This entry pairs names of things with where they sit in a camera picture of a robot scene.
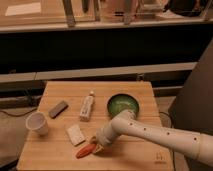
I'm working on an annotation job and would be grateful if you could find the white ribbed gripper body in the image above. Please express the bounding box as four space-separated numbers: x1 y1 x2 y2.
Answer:
96 124 117 147

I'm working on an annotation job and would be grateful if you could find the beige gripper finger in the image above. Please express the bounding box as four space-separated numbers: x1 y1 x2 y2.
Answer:
89 135 98 144
92 144 104 154

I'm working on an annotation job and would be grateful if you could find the orange red pepper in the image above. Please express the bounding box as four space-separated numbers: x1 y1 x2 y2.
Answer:
76 144 96 159

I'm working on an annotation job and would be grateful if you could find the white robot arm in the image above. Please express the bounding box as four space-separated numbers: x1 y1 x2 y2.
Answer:
90 109 213 167

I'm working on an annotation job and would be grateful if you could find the beige sponge block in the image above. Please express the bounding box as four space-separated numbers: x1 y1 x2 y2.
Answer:
67 124 85 146

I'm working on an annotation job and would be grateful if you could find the white tube bottle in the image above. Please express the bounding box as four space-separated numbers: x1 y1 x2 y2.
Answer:
79 91 95 122

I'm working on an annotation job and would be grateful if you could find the wooden cutting board table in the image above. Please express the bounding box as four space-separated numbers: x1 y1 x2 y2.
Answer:
17 81 173 171

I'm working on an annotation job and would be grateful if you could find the green bowl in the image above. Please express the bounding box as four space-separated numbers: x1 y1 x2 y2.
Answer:
107 94 140 118

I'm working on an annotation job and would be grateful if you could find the dark grey rectangular block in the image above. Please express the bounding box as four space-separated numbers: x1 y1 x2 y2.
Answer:
49 101 68 118

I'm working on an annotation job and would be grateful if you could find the black cable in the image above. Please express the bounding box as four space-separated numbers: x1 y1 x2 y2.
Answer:
0 107 38 118

